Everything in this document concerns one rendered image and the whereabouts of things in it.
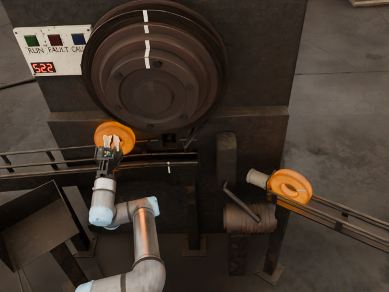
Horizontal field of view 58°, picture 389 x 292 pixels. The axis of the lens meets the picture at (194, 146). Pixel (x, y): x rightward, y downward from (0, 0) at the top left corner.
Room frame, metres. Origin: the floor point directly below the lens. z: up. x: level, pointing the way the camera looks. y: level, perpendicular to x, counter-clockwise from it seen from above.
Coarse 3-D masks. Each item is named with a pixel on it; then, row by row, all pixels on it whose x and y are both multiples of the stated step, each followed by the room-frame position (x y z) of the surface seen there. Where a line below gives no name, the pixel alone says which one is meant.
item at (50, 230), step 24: (48, 192) 0.87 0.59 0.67; (0, 216) 0.78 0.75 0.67; (24, 216) 0.81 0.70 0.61; (48, 216) 0.81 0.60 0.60; (72, 216) 0.77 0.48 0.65; (0, 240) 0.69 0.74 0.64; (24, 240) 0.71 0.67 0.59; (48, 240) 0.70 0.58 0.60; (24, 264) 0.61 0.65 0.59; (72, 264) 0.74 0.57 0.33; (72, 288) 0.77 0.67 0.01
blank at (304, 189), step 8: (280, 176) 0.80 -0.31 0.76; (288, 176) 0.78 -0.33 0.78; (296, 176) 0.78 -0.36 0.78; (272, 184) 0.82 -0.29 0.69; (280, 184) 0.80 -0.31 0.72; (296, 184) 0.76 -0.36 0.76; (304, 184) 0.75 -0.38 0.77; (280, 192) 0.79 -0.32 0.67; (288, 192) 0.79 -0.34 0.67; (296, 192) 0.78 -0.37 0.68; (304, 192) 0.74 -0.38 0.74; (312, 192) 0.75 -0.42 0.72; (296, 200) 0.75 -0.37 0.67; (304, 200) 0.73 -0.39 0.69
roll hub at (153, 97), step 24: (120, 72) 0.86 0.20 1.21; (144, 72) 0.87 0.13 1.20; (168, 72) 0.87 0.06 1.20; (192, 72) 0.88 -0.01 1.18; (120, 96) 0.87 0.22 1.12; (144, 96) 0.85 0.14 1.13; (168, 96) 0.85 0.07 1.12; (192, 96) 0.85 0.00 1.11; (144, 120) 0.87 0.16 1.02; (168, 120) 0.86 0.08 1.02
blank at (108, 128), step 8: (104, 128) 0.98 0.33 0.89; (112, 128) 0.98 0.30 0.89; (120, 128) 0.98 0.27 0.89; (128, 128) 1.00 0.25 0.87; (96, 136) 0.98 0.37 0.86; (120, 136) 0.98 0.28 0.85; (128, 136) 0.97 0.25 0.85; (96, 144) 0.98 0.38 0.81; (112, 144) 0.99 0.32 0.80; (128, 144) 0.97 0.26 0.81; (128, 152) 0.97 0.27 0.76
